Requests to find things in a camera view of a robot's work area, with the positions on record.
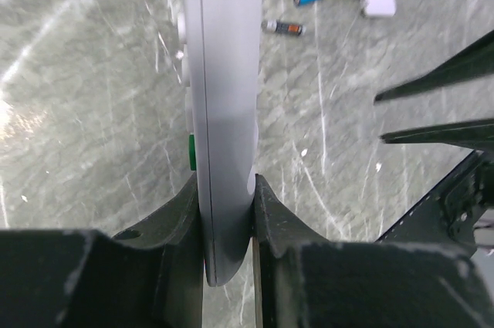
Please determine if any black orange AAA battery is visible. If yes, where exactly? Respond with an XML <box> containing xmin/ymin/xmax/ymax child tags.
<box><xmin>262</xmin><ymin>20</ymin><xmax>306</xmax><ymax>36</ymax></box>

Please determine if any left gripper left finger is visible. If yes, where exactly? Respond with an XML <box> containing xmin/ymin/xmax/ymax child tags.
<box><xmin>1</xmin><ymin>178</ymin><xmax>203</xmax><ymax>327</ymax></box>

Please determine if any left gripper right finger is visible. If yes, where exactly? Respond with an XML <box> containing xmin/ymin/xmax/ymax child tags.
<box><xmin>252</xmin><ymin>176</ymin><xmax>490</xmax><ymax>327</ymax></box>

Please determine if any grey white remote control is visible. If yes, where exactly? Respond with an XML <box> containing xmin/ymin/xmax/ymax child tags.
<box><xmin>177</xmin><ymin>0</ymin><xmax>262</xmax><ymax>286</ymax></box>

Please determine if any white battery cover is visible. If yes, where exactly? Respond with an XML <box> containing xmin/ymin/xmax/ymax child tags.
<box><xmin>360</xmin><ymin>0</ymin><xmax>397</xmax><ymax>18</ymax></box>

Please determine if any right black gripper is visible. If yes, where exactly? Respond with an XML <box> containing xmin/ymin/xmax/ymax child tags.
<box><xmin>374</xmin><ymin>31</ymin><xmax>493</xmax><ymax>247</ymax></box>

